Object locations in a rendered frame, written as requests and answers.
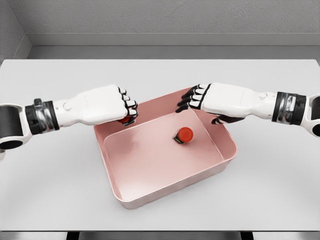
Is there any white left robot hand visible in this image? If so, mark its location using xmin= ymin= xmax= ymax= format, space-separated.
xmin=78 ymin=84 xmax=139 ymax=126

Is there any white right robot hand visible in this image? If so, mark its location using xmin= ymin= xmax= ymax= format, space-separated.
xmin=175 ymin=82 xmax=247 ymax=126

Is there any pink rectangular basket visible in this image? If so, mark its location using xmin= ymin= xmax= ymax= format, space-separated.
xmin=93 ymin=87 xmax=238 ymax=210

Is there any red industrial push-button switch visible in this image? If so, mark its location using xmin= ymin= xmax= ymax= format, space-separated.
xmin=117 ymin=115 xmax=136 ymax=127
xmin=172 ymin=126 xmax=194 ymax=145

